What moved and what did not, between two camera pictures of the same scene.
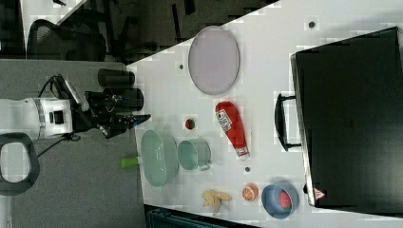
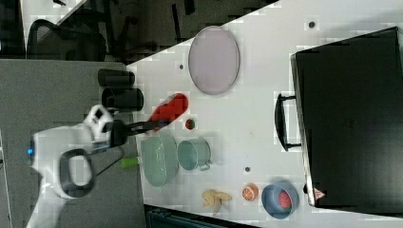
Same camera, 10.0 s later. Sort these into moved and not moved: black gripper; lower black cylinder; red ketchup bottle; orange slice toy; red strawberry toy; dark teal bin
Moved: black gripper; red ketchup bottle
Not moved: orange slice toy; red strawberry toy; dark teal bin; lower black cylinder
